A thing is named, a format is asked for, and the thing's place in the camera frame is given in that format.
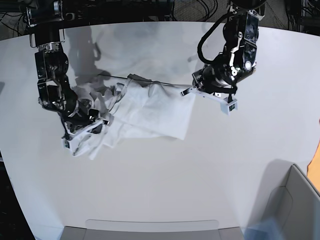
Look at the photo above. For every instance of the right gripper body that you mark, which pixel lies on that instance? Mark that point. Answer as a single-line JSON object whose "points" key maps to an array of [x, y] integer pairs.
{"points": [[77, 118]]}

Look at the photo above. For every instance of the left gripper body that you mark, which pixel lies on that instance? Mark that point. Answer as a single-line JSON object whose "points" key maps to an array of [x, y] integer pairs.
{"points": [[206, 84]]}

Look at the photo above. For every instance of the white T-shirt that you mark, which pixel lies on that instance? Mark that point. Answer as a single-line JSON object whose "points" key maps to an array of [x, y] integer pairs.
{"points": [[136, 107]]}

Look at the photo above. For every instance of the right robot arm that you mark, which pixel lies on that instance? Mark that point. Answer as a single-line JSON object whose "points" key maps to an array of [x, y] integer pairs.
{"points": [[47, 20]]}

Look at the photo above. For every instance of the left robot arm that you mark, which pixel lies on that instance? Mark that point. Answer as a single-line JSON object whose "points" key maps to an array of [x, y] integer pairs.
{"points": [[237, 60]]}

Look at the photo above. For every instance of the grey tray front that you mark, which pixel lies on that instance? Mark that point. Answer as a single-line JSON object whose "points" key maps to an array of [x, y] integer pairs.
{"points": [[133, 230]]}

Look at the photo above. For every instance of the grey box right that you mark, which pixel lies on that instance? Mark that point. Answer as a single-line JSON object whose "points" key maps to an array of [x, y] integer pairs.
{"points": [[295, 206]]}

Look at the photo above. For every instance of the blue blurred object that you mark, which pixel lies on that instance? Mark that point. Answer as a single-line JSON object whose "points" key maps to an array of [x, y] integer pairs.
{"points": [[265, 230]]}

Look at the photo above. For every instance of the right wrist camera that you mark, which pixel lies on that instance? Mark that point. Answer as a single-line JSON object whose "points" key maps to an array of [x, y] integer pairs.
{"points": [[70, 144]]}

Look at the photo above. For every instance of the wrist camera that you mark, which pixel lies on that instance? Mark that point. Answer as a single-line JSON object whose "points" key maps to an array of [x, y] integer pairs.
{"points": [[70, 144], [228, 107]]}

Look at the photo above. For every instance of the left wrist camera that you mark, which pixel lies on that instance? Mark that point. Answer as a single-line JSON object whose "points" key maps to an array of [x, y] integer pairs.
{"points": [[228, 107]]}

